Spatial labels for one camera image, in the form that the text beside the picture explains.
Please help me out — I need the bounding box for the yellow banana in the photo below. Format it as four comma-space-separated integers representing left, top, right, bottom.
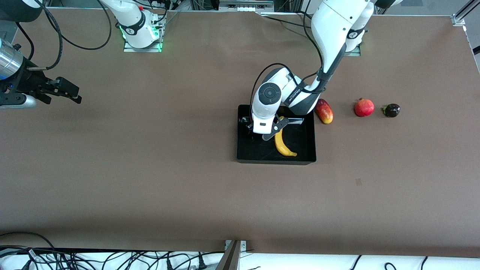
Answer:
274, 115, 298, 157

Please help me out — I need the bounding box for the black rectangular plastic box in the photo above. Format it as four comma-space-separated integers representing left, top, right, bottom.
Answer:
236, 104, 317, 165

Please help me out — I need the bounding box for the dark purple eggplant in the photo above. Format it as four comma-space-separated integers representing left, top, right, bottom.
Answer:
381, 103, 401, 118

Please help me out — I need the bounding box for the red yellow mango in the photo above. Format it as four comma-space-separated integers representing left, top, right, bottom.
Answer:
315, 99, 334, 125

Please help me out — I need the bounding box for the red pomegranate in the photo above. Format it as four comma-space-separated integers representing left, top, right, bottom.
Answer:
354, 97, 375, 117

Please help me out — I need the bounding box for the white power strip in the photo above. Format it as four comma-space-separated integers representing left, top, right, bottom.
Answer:
219, 0, 275, 13

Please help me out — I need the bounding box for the white cloth sheet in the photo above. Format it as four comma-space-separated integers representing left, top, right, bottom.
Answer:
0, 248, 480, 270

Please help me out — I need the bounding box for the aluminium corner profile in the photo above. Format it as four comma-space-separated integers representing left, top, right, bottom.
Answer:
451, 0, 480, 27

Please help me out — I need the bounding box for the black looping cable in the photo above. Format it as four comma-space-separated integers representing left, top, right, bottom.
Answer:
60, 0, 113, 51

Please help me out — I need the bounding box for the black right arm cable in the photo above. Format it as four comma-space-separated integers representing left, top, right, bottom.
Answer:
28, 0, 64, 71

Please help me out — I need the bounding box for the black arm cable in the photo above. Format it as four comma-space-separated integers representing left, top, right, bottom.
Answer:
249, 3, 346, 110
28, 0, 64, 71

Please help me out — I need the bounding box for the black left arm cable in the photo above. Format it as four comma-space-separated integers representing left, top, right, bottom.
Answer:
249, 3, 346, 110

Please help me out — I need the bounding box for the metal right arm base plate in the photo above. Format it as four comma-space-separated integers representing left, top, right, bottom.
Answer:
123, 14, 164, 53

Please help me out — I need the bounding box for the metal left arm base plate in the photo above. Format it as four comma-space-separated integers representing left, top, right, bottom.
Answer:
343, 43, 362, 57

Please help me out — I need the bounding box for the aluminium profile post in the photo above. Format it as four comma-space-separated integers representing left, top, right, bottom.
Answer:
215, 240, 243, 270

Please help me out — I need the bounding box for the grey arching floor cable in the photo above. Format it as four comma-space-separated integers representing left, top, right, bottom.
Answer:
0, 231, 57, 257

